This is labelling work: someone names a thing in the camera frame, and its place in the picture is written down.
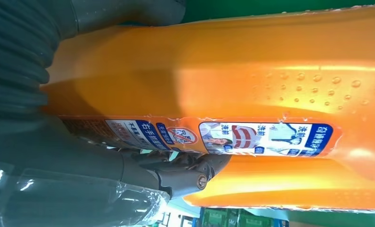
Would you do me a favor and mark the green plastic crate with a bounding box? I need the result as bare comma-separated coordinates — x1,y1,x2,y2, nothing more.
202,208,282,227

